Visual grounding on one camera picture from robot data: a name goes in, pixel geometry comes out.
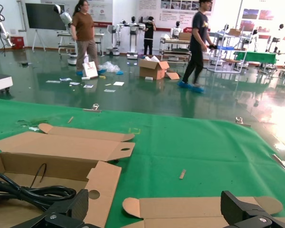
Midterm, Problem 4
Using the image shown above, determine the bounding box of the white frame bench table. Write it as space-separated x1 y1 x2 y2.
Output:
56 32 74 56

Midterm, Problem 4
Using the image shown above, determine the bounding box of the green table cloth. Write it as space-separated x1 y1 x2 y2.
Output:
0 97 285 228

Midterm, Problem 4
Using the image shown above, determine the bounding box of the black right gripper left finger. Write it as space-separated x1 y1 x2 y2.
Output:
14 189 98 228

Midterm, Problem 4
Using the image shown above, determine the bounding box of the white metal shelf rack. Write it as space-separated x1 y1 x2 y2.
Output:
207 30 249 74

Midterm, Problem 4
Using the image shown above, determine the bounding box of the clear plastic wrap pile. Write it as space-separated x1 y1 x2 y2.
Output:
98 61 121 74

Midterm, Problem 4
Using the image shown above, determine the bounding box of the black display screen on stand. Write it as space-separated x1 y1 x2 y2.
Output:
25 2 68 52

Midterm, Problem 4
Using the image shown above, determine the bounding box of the plain brown cardboard mailer box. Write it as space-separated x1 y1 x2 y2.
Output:
122 196 285 228

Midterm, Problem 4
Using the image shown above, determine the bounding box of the white humanoid robot arms outstretched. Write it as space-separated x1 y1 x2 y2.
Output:
115 16 148 60

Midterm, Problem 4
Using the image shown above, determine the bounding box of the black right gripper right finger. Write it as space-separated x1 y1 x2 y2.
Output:
220 190 285 228

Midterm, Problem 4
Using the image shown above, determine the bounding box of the white paper bag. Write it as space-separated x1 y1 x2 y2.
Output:
82 61 98 80

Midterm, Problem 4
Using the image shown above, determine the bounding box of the red box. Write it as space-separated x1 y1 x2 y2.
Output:
10 36 25 50

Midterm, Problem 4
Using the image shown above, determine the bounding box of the metal shelf cart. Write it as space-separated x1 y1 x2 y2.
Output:
160 33 192 63

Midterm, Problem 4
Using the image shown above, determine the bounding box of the white machine base on castors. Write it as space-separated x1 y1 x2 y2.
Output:
0 64 14 95

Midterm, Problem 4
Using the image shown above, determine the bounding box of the black power cable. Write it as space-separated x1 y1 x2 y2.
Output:
0 162 77 216

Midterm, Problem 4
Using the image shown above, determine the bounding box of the person in dark printed t-shirt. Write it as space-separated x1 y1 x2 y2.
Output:
177 0 216 94

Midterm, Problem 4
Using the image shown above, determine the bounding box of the person in brown shirt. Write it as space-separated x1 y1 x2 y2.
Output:
70 0 101 76

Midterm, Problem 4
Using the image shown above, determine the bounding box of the loose cardboard flap piece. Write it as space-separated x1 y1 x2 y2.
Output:
165 70 181 80

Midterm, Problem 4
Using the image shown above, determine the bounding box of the person in black clothes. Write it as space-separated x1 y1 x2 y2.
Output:
142 16 157 56

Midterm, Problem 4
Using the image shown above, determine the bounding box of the table with green cover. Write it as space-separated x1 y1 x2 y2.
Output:
234 51 278 69

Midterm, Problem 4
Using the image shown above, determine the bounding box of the cardboard box with round holes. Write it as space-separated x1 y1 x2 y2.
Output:
0 123 136 228

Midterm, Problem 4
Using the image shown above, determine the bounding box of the large open cardboard box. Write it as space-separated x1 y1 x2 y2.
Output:
139 55 170 81

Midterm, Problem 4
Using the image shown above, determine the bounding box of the white robot on wheeled base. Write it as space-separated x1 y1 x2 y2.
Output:
53 4 78 66

